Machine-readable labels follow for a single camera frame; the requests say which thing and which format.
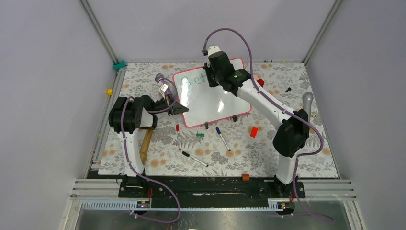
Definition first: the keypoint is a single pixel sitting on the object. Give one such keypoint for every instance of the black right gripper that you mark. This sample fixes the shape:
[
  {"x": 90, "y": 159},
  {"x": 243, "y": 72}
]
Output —
[{"x": 208, "y": 68}]

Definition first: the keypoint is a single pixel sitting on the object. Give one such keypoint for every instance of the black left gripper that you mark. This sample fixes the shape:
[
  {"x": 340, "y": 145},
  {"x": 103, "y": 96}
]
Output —
[{"x": 176, "y": 108}]

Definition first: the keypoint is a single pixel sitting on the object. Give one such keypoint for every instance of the pink framed whiteboard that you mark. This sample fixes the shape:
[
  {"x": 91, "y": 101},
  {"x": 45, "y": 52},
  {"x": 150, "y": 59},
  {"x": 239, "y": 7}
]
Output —
[{"x": 205, "y": 104}]

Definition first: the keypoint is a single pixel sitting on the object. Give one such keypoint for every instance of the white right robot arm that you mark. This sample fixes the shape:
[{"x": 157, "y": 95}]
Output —
[{"x": 292, "y": 131}]

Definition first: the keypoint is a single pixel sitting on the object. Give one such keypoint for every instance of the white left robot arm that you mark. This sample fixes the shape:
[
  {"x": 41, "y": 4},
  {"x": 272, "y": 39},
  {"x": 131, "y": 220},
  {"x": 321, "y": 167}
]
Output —
[{"x": 128, "y": 115}]

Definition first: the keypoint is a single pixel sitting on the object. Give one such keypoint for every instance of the purple glitter toy microphone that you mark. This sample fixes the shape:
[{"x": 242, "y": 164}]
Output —
[{"x": 165, "y": 89}]

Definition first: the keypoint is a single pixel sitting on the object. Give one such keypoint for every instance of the pink peach object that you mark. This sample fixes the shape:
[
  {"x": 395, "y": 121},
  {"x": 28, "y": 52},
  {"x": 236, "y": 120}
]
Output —
[{"x": 257, "y": 76}]

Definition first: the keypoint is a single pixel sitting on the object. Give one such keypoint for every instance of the red hollow block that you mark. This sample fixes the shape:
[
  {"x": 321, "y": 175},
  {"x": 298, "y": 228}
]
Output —
[{"x": 260, "y": 82}]

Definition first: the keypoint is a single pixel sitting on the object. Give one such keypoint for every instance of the wooden pestle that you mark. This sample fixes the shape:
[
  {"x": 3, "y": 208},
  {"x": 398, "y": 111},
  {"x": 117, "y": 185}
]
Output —
[{"x": 145, "y": 145}]

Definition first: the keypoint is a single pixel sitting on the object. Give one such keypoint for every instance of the black capped marker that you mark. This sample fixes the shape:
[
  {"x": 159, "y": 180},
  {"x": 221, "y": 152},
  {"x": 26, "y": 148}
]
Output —
[{"x": 195, "y": 159}]

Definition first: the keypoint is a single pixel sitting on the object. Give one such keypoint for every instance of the blue capped marker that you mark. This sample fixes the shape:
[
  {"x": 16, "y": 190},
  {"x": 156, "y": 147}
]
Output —
[{"x": 222, "y": 138}]

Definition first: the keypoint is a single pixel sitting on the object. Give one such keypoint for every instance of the red orange block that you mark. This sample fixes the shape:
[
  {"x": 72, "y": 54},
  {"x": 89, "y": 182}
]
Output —
[{"x": 254, "y": 132}]

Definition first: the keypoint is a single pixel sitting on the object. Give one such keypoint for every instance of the teal corner clamp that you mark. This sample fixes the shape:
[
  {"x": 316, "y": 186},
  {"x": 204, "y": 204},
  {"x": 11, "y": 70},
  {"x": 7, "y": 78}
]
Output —
[{"x": 119, "y": 65}]

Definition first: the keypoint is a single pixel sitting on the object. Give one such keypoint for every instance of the floral patterned mat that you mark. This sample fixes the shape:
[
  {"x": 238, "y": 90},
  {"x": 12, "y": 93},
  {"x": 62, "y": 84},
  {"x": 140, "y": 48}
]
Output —
[{"x": 254, "y": 156}]

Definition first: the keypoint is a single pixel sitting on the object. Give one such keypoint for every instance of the silver toy microphone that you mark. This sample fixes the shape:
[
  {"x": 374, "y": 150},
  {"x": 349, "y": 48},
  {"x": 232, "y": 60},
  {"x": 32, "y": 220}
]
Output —
[{"x": 307, "y": 101}]

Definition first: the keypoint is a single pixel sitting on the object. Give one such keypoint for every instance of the brown small cube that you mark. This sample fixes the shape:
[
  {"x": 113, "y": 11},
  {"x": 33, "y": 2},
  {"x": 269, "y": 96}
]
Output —
[{"x": 245, "y": 177}]

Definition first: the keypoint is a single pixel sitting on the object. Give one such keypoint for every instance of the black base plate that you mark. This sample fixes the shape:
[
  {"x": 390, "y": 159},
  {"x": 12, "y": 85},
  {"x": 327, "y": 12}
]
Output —
[{"x": 225, "y": 191}]

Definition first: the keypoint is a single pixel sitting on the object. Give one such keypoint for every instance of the white slotted cable duct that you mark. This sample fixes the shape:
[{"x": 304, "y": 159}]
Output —
[{"x": 144, "y": 205}]

